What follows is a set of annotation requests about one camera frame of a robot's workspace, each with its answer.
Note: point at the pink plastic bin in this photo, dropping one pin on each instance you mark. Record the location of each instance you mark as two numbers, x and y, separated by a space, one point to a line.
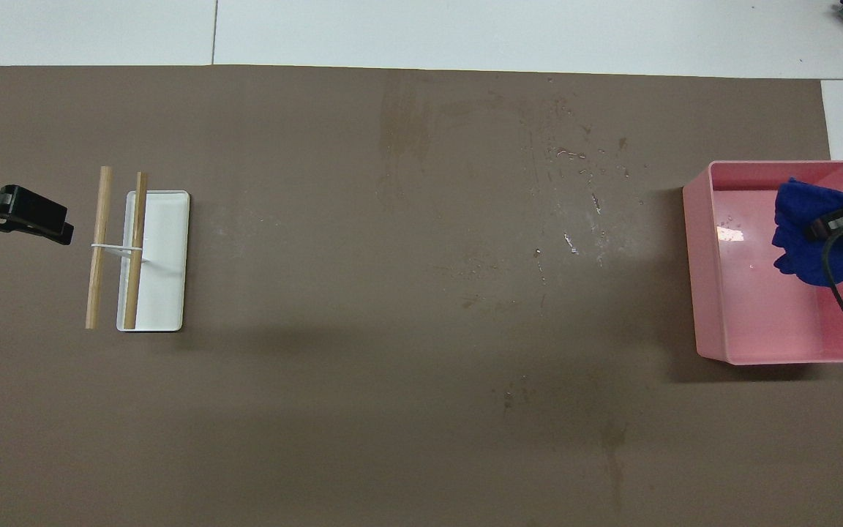
758 307

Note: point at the wooden rack rod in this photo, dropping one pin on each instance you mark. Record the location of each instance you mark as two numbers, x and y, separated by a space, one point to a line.
102 205
135 219

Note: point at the white rack base tray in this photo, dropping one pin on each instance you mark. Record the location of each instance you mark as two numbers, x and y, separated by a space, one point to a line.
165 278

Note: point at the blue towel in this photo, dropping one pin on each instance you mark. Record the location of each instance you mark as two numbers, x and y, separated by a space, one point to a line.
795 219

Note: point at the brown table mat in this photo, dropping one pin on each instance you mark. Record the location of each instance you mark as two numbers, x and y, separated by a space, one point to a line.
392 366

